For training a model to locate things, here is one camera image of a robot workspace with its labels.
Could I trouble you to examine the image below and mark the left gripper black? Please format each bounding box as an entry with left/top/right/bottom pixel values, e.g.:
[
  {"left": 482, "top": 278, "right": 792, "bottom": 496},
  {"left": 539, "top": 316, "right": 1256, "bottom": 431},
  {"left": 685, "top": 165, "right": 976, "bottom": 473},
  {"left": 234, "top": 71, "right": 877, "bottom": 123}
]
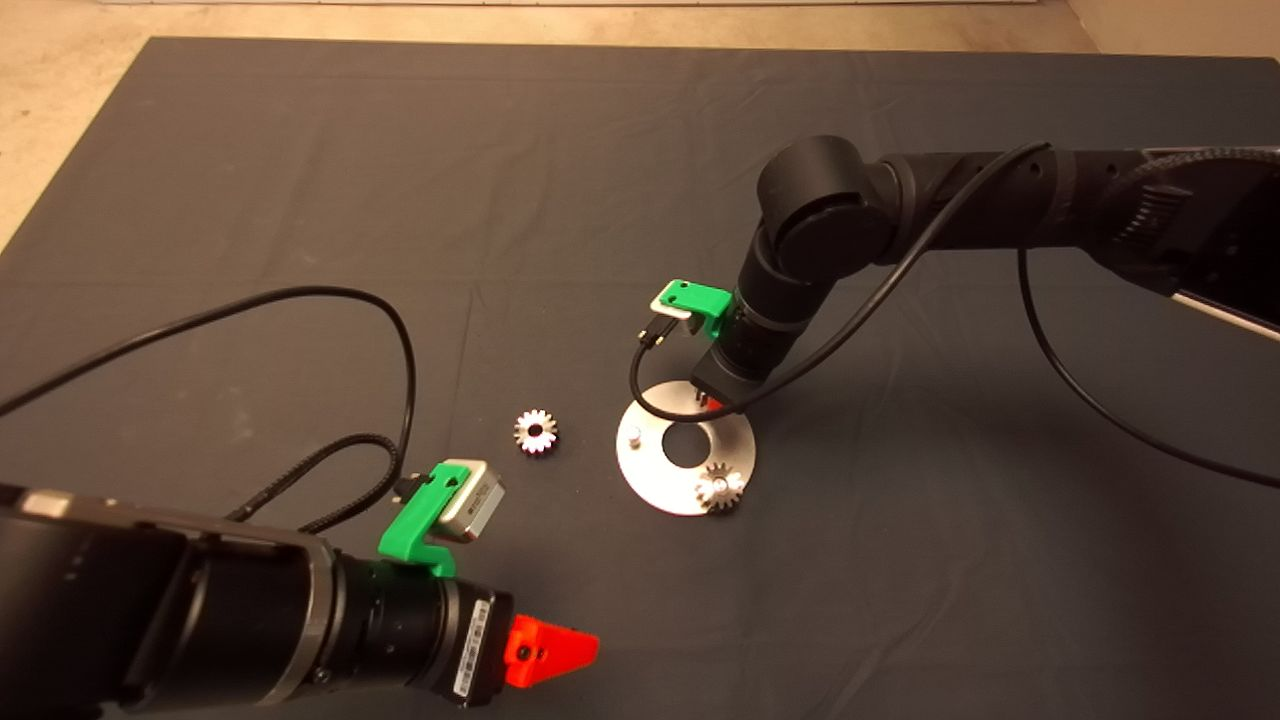
[{"left": 445, "top": 583, "right": 601, "bottom": 707}]

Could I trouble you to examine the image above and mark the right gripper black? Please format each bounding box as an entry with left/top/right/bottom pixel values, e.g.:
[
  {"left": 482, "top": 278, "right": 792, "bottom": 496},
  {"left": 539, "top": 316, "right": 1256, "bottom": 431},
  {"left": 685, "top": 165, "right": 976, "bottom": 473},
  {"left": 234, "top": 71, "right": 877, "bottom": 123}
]
[{"left": 692, "top": 335, "right": 796, "bottom": 412}]

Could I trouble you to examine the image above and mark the steel planetary gear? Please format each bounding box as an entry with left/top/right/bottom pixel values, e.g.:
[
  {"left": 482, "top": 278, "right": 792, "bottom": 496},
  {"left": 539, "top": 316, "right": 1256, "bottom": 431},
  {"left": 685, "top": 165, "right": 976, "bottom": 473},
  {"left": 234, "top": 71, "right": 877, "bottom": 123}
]
[
  {"left": 513, "top": 409, "right": 559, "bottom": 456},
  {"left": 695, "top": 463, "right": 744, "bottom": 513}
]

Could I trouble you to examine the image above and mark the round metal carrier plate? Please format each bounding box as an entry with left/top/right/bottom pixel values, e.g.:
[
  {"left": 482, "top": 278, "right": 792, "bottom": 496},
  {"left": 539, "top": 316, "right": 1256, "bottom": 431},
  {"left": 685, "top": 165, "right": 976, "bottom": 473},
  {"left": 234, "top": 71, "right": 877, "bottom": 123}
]
[{"left": 616, "top": 383, "right": 757, "bottom": 517}]

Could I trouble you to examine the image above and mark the dark grey table cloth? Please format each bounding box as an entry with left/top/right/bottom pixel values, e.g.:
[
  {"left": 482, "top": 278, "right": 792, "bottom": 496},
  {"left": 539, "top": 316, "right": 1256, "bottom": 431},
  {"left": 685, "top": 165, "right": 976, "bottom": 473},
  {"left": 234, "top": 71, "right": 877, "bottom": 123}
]
[{"left": 0, "top": 38, "right": 1280, "bottom": 720}]

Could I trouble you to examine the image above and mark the smooth black camera cable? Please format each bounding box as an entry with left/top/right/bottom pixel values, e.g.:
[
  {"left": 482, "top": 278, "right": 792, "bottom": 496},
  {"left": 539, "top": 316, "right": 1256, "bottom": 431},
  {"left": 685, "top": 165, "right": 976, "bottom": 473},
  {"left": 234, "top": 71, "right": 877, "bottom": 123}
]
[
  {"left": 0, "top": 286, "right": 419, "bottom": 493},
  {"left": 630, "top": 142, "right": 1280, "bottom": 491}
]

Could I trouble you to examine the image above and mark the right wrist green camera mount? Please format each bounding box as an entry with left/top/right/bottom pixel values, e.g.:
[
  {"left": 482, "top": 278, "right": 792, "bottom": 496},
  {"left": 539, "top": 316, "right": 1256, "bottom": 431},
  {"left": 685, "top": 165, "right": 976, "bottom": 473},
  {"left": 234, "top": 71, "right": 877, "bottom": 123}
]
[{"left": 662, "top": 280, "right": 736, "bottom": 342}]

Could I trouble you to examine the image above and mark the wrist green camera mount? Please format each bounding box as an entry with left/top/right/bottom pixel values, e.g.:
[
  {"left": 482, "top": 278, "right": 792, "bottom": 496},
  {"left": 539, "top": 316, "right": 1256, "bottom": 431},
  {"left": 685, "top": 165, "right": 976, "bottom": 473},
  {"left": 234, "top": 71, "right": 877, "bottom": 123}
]
[
  {"left": 662, "top": 280, "right": 736, "bottom": 342},
  {"left": 378, "top": 465, "right": 471, "bottom": 579}
]

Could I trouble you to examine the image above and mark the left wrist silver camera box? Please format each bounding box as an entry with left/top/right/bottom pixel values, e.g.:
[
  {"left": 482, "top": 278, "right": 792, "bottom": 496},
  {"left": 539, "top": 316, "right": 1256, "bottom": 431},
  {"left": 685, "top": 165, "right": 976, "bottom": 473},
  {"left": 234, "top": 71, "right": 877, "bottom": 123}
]
[{"left": 430, "top": 459, "right": 506, "bottom": 544}]

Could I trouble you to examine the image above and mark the left wrist green camera mount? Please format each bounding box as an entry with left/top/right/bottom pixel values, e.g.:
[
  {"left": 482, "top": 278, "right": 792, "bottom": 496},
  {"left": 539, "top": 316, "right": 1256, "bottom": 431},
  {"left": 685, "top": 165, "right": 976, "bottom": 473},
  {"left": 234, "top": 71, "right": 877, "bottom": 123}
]
[{"left": 378, "top": 465, "right": 471, "bottom": 579}]

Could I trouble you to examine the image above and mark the braided black cable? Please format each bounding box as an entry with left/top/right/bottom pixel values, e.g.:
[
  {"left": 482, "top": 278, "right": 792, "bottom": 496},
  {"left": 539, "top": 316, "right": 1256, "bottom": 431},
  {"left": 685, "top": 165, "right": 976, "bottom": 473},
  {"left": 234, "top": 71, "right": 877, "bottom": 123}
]
[
  {"left": 225, "top": 433, "right": 403, "bottom": 537},
  {"left": 1130, "top": 146, "right": 1280, "bottom": 203}
]

